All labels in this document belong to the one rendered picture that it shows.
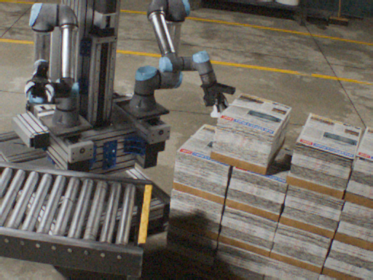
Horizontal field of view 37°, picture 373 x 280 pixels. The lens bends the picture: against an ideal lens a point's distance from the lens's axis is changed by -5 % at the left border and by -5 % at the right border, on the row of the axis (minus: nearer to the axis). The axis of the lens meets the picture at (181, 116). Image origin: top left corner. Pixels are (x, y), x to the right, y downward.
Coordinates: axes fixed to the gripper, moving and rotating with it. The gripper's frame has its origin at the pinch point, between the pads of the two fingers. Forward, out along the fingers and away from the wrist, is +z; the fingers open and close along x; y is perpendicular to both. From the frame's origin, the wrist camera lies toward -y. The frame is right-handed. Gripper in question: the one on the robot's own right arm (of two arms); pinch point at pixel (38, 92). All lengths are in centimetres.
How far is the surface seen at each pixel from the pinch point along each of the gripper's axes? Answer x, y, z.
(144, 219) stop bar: -49, 35, 32
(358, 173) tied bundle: -144, 5, 25
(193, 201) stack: -86, 56, -18
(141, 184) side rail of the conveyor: -52, 37, 1
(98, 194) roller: -32, 40, 10
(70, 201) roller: -19.7, 41.6, 15.4
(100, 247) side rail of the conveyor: -30, 40, 47
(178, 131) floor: -127, 108, -203
